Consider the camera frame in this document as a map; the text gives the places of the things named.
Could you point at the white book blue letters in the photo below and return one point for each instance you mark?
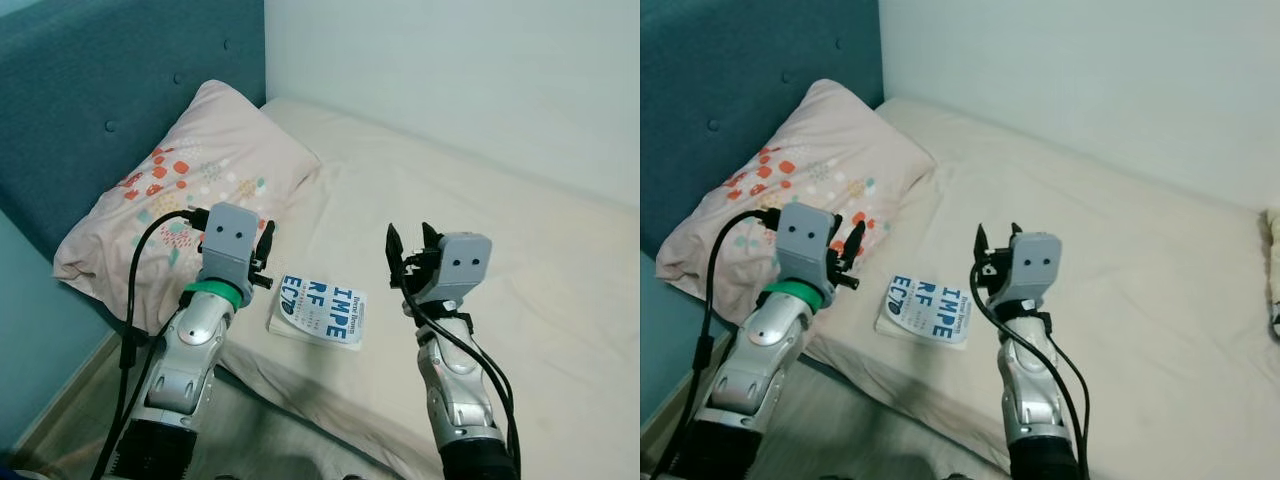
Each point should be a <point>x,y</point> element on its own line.
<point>320,310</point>
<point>925,312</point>

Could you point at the cream cartoon print quilt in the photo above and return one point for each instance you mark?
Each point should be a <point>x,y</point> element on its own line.
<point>1274,270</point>

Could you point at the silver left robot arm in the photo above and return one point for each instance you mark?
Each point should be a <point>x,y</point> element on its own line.
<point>760,350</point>
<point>190,360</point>

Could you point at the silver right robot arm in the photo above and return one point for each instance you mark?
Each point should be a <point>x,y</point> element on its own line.
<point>1030,390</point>
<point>450,390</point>

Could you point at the cream bed mattress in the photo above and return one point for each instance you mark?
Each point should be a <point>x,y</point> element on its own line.
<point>480,200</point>
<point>1100,220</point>

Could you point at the pink dotted pillow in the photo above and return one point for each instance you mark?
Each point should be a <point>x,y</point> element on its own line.
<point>830,140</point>
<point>220,150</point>

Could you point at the blue padded headboard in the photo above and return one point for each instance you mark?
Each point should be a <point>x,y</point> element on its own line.
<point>720,80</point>
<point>100,80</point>

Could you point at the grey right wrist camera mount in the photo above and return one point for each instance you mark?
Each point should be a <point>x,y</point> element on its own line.
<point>1035,265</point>
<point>462,265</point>

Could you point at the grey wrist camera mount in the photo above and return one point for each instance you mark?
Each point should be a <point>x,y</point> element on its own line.
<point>230,240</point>
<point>462,265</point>
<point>1035,265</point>
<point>805,240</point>

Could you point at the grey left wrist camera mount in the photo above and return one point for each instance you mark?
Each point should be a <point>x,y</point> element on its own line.
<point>805,240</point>
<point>230,240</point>

